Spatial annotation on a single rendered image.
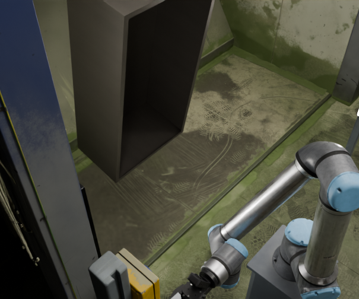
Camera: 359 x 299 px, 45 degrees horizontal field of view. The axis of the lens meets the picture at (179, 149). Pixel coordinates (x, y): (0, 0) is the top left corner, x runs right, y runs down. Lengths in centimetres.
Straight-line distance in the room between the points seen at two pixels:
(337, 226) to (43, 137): 95
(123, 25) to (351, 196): 102
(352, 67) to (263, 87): 76
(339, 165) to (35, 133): 88
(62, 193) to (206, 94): 259
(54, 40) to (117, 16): 167
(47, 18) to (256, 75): 193
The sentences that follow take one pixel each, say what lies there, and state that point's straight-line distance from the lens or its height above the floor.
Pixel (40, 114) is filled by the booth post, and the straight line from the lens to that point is 123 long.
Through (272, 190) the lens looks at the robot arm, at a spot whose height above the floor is 127.
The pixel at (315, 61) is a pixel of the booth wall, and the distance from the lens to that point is 403.
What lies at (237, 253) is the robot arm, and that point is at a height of 111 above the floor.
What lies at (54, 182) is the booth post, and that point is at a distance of 141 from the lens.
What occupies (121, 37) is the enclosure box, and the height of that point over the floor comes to 153.
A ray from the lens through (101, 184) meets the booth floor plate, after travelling 317.
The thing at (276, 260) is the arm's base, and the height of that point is 67.
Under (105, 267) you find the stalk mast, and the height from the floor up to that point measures 164.
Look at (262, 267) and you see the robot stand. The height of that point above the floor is 64.
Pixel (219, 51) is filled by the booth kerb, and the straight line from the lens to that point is 432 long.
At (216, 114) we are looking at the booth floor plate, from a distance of 367.
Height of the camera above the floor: 243
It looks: 45 degrees down
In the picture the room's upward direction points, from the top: straight up
